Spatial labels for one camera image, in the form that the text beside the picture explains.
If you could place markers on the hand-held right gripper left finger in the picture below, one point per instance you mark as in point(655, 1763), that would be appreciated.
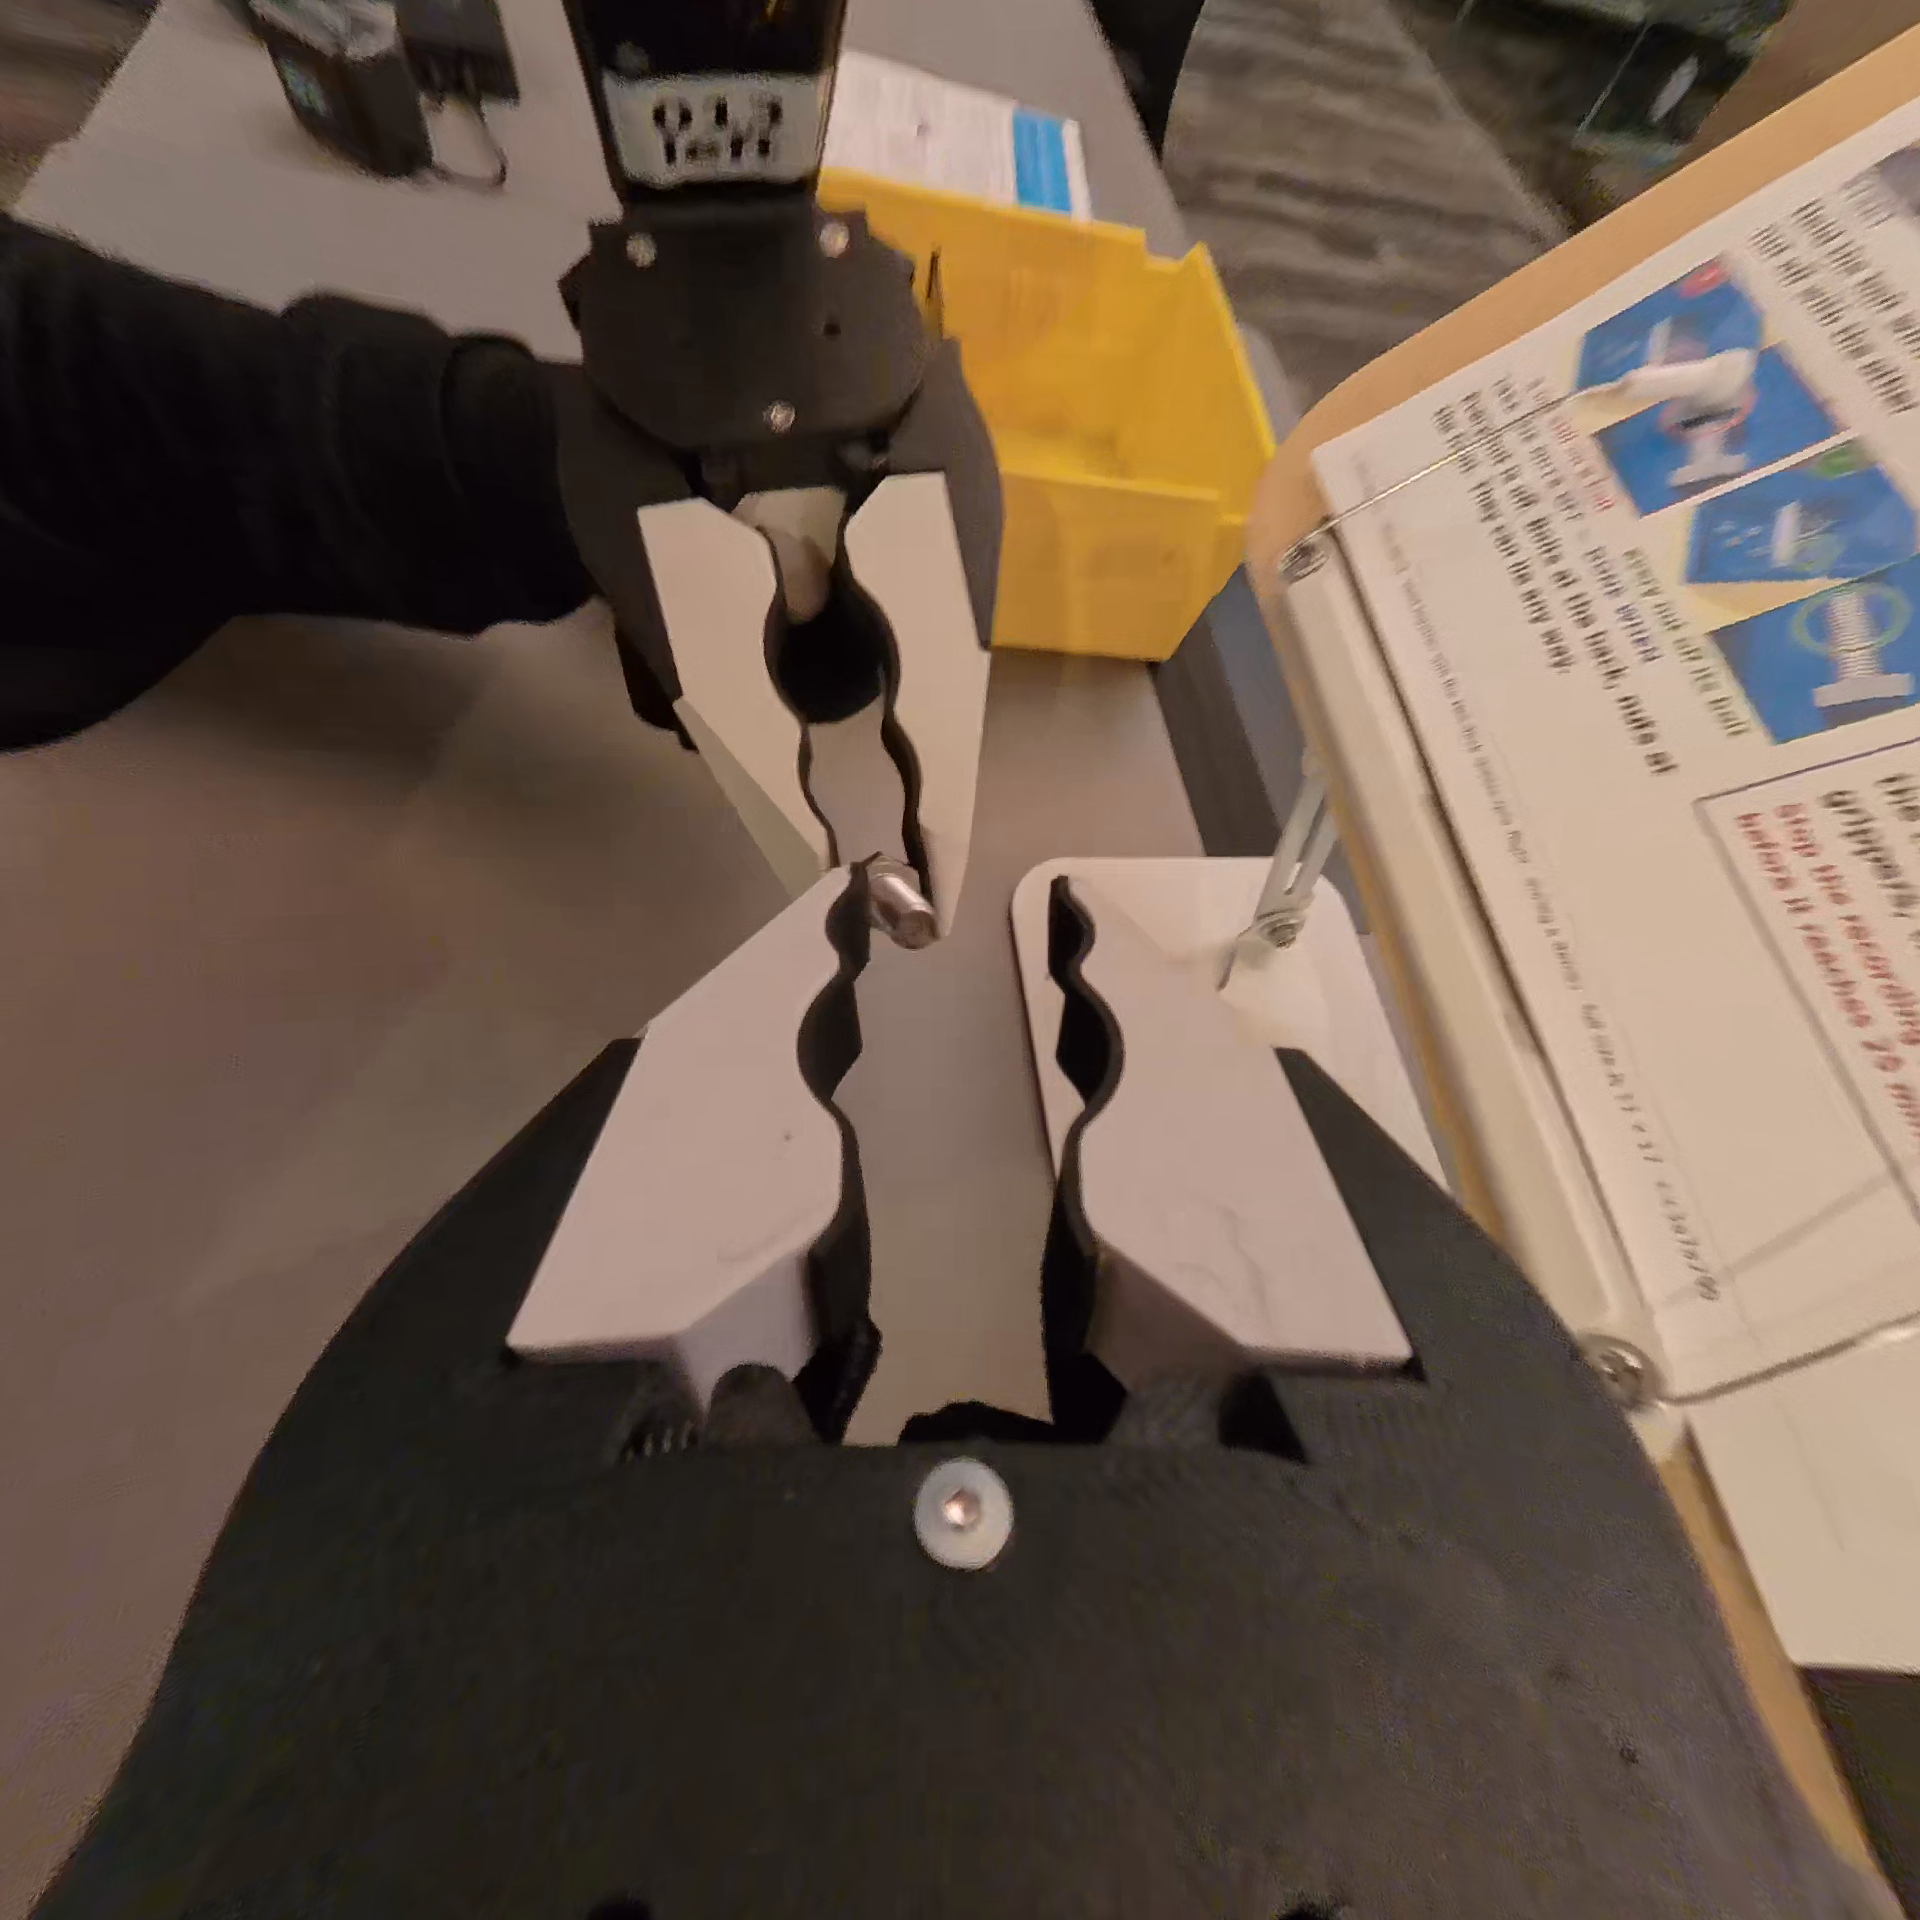
point(704, 1184)

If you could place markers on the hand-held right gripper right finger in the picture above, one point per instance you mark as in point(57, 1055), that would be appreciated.
point(1227, 1198)

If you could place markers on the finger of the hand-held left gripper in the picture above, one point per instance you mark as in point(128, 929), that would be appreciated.
point(704, 628)
point(937, 644)

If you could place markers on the steel hex bolt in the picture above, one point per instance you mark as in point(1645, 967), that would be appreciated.
point(904, 904)

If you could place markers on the person's left forearm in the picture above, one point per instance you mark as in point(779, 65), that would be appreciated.
point(147, 478)

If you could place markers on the round metal standoff screw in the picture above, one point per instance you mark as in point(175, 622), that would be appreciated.
point(1627, 1369)
point(1299, 556)

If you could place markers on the person's left hand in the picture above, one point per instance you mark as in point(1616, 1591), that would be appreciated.
point(437, 463)

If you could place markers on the yellow plastic bin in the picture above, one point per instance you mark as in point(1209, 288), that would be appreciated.
point(1111, 449)

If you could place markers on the white and blue paper sheet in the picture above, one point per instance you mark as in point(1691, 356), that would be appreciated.
point(958, 135)

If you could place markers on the metal stand strut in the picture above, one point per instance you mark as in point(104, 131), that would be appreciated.
point(1289, 855)

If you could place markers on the black device box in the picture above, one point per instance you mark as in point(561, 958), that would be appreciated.
point(456, 44)
point(340, 85)

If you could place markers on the printed instruction sheet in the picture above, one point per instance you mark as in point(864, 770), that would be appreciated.
point(1648, 898)

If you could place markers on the wooden sign board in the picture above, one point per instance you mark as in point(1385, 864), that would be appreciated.
point(1578, 257)

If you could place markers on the dark box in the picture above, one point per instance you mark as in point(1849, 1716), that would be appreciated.
point(1679, 70)

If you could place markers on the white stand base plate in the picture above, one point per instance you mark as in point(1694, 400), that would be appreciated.
point(1184, 923)

